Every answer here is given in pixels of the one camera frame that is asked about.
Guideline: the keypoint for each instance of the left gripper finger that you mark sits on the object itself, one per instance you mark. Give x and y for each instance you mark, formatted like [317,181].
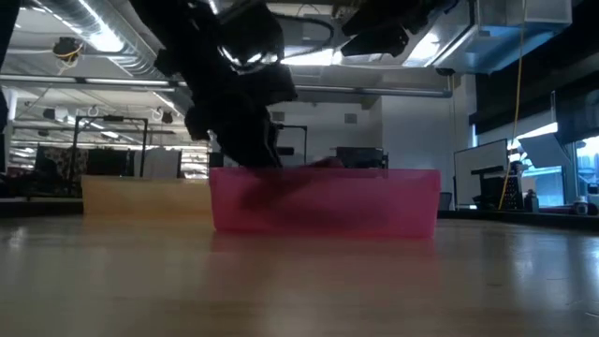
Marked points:
[236,145]
[262,145]

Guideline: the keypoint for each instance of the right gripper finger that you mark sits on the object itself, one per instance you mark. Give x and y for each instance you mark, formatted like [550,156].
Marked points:
[374,43]

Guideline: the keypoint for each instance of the pink translucent plastic bin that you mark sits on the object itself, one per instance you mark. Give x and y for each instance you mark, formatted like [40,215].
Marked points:
[402,196]

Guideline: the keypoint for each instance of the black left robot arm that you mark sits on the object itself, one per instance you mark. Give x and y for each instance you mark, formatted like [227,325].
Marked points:
[178,37]

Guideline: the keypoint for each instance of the small black speaker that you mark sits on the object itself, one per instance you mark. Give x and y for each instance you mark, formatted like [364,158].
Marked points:
[216,160]

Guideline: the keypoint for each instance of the grey horizontal pipe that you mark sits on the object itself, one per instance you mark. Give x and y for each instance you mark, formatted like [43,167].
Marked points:
[374,91]

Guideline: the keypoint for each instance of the grey ceiling box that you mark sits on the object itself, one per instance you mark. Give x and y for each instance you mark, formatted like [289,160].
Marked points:
[317,30]

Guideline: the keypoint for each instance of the rectangular ceiling light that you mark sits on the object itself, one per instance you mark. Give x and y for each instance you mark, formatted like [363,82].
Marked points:
[309,58]

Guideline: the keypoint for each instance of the black monitor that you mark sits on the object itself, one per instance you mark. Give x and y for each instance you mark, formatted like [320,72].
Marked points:
[362,156]

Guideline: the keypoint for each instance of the black screen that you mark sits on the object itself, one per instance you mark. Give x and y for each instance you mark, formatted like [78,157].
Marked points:
[108,162]

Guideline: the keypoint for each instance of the white board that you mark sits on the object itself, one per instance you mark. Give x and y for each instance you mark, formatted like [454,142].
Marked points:
[477,164]

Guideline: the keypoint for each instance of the grey office chair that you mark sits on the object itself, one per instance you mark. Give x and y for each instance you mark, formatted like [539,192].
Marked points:
[444,201]

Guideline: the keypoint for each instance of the floral patterned panel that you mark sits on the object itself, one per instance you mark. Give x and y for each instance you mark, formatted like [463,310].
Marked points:
[61,164]

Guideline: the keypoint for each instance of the black equipment stand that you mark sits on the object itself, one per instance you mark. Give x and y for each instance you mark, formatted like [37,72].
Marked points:
[496,192]

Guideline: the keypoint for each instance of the white angled panel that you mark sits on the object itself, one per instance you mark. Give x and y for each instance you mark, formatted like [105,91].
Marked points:
[543,150]

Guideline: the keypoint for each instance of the dark bottle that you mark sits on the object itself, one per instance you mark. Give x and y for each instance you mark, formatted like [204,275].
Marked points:
[531,202]

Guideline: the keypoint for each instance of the white jar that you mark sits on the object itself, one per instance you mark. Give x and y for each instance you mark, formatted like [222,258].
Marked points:
[581,206]

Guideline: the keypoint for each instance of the black metal rig frame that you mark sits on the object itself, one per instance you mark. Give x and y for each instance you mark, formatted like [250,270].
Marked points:
[286,150]
[113,118]

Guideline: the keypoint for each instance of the grey wall vent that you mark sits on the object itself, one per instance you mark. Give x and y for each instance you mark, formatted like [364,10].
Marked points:
[350,118]
[279,116]

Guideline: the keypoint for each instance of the large rectangular air duct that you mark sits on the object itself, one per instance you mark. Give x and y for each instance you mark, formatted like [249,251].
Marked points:
[491,47]

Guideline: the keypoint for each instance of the silver spiral duct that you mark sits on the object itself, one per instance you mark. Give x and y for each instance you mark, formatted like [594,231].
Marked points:
[61,9]

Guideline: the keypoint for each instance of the black aluminium frame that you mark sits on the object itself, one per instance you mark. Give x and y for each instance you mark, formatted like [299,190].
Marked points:
[515,219]

